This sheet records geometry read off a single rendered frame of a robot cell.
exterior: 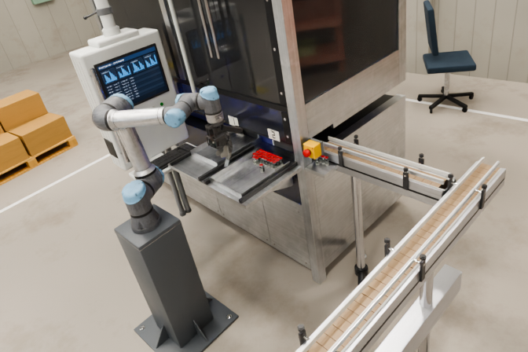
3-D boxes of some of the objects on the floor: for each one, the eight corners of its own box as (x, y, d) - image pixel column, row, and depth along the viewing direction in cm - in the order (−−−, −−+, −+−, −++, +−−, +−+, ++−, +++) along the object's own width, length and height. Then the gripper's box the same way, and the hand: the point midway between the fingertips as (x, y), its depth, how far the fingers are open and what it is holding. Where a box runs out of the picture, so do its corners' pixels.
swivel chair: (478, 94, 445) (489, -4, 395) (468, 118, 407) (478, 12, 356) (422, 90, 476) (424, -2, 426) (407, 111, 438) (408, 13, 388)
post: (319, 273, 269) (267, -105, 164) (326, 278, 265) (278, -107, 160) (313, 280, 265) (255, -102, 160) (320, 284, 261) (266, -105, 156)
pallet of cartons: (82, 146, 498) (59, 96, 465) (-21, 196, 432) (-56, 142, 400) (56, 132, 549) (34, 86, 517) (-39, 175, 484) (-72, 125, 451)
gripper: (200, 122, 185) (211, 163, 196) (213, 127, 179) (223, 169, 189) (215, 115, 190) (225, 155, 200) (228, 119, 183) (237, 160, 194)
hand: (229, 156), depth 196 cm, fingers closed
